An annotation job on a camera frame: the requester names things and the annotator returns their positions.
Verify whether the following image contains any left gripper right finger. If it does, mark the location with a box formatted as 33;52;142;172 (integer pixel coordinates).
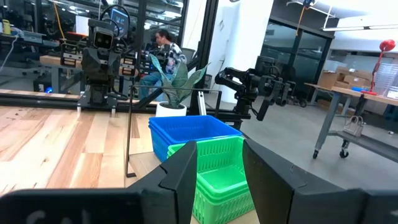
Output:
242;138;398;224

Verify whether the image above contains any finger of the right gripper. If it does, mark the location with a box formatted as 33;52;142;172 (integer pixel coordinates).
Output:
92;54;103;83
101;54;112;83

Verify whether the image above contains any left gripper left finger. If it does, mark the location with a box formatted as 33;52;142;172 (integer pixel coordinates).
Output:
0;140;198;224

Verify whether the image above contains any black robot arm with gripper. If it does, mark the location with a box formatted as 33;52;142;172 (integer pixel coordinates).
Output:
214;55;298;123

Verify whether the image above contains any clear plastic bin stack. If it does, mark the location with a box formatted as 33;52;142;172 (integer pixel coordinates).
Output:
372;62;398;98

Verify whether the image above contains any small parts drawer cabinet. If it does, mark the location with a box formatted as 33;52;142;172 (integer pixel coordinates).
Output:
60;42;84;68
119;55;139;77

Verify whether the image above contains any computer monitor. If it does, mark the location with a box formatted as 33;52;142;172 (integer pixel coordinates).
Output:
109;7;131;32

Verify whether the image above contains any person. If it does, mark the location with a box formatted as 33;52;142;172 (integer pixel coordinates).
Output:
138;29;188;102

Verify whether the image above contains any green leafy plant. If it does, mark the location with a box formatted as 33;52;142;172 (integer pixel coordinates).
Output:
149;53;211;109

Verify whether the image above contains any white plant pot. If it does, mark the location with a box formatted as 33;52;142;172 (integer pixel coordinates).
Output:
155;101;188;118

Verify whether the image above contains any grey office chair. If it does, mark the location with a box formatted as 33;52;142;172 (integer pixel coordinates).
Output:
182;47;197;65

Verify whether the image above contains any white handbag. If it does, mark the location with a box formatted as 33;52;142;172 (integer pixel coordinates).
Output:
343;115;364;138

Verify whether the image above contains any grey wheeled workbench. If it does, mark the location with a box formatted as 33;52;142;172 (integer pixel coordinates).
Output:
303;81;398;164

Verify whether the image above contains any brown cardboard box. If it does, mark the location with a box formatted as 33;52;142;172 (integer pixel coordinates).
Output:
335;65;373;90
317;70;340;90

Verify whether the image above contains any red desk lamp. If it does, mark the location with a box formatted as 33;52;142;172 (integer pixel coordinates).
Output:
361;39;397;96

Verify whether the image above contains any long ceiling light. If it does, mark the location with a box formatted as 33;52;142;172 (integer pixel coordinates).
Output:
322;23;398;32

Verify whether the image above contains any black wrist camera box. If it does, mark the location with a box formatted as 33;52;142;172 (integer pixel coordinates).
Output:
92;26;115;50

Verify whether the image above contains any black glass partition post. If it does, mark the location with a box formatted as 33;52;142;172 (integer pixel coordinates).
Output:
133;0;147;85

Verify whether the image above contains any yellow hanging cable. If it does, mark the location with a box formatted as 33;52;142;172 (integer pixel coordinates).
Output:
52;2;67;41

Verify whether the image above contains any black aluminium table rail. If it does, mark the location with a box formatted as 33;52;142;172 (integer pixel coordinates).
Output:
0;89;252;123

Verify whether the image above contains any thin black metal shelf frame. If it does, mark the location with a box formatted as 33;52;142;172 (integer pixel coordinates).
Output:
124;84;223;179

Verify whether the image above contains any black rig frame post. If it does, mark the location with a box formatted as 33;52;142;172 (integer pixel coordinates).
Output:
188;0;220;116

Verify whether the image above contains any orange hanging cable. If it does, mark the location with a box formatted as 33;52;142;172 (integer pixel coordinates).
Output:
294;0;313;37

